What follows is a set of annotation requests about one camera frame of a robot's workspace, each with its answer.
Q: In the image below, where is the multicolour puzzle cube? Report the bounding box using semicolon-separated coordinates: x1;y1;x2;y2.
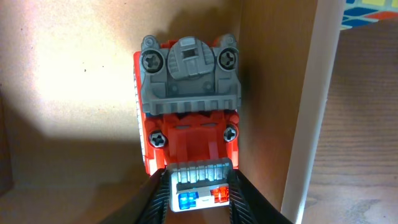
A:
340;0;397;30

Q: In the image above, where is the white open cardboard box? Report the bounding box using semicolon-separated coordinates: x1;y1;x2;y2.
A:
1;1;344;223

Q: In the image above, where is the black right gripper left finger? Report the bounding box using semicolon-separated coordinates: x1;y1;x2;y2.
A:
99;169;170;224

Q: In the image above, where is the red grey toy truck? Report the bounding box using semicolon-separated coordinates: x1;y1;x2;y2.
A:
134;34;241;212

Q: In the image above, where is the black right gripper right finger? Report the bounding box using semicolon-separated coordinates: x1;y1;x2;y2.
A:
228;169;292;224

